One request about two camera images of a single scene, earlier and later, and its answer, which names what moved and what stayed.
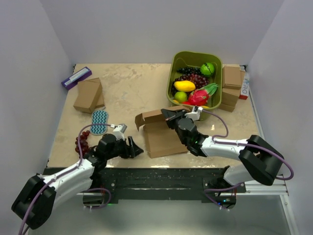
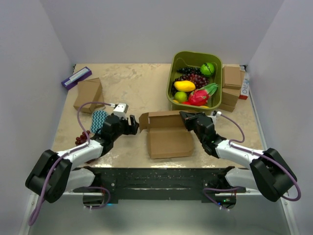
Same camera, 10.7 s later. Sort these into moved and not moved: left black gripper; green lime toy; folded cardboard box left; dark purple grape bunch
Moved: left black gripper
Not moved: dark purple grape bunch; green lime toy; folded cardboard box left
